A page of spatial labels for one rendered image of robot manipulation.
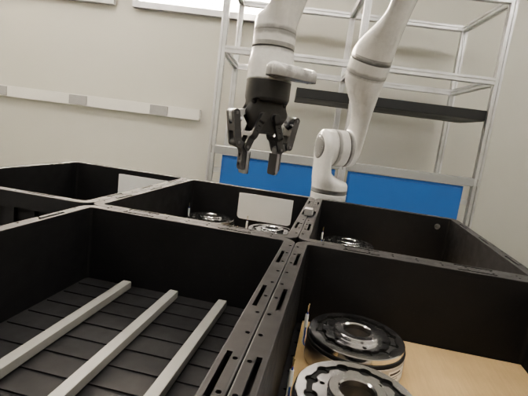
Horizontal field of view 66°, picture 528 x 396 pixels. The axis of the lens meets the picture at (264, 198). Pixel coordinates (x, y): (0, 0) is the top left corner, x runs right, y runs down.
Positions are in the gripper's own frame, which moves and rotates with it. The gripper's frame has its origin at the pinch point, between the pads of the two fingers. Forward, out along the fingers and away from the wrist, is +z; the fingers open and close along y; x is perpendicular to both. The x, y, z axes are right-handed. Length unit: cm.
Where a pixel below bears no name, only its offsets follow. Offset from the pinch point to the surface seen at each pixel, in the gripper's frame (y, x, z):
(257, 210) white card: -12.4, -16.7, 11.9
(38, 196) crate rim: 32.5, -7.6, 7.5
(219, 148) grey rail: -85, -170, 8
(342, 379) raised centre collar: 14.6, 37.6, 13.7
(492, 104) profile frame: -212, -73, -38
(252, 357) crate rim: 26.3, 40.4, 7.3
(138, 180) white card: 8.3, -37.5, 9.2
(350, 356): 10.4, 34.7, 14.2
